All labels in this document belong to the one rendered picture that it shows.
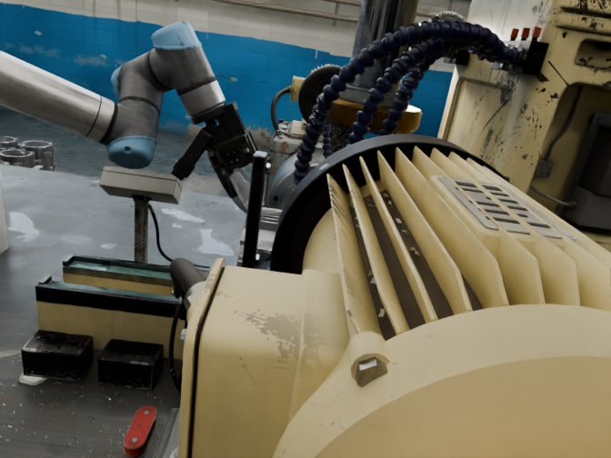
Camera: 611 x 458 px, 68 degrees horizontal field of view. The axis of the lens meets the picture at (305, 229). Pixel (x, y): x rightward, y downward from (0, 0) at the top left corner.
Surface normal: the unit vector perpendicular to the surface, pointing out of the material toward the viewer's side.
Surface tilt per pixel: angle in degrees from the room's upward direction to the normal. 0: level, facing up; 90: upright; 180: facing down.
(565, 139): 90
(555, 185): 90
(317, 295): 0
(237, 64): 90
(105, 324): 90
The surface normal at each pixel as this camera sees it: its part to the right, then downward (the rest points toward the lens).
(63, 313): 0.00, 0.38
